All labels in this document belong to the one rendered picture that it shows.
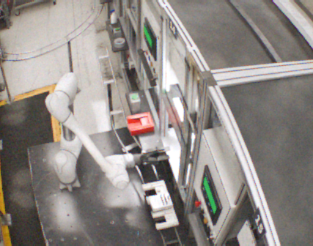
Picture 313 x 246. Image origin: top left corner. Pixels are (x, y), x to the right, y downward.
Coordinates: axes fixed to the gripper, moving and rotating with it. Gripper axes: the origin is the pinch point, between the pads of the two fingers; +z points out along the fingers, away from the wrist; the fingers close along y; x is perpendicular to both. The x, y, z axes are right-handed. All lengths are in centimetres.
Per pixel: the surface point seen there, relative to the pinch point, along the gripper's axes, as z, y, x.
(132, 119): -12.6, -5.2, 35.6
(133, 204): -26.2, -32.8, -14.9
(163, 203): -10.0, -6.3, -33.2
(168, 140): 6.5, -9.7, 16.4
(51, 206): -89, -33, -7
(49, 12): -84, -99, 374
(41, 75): -94, -100, 215
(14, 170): -140, -99, 79
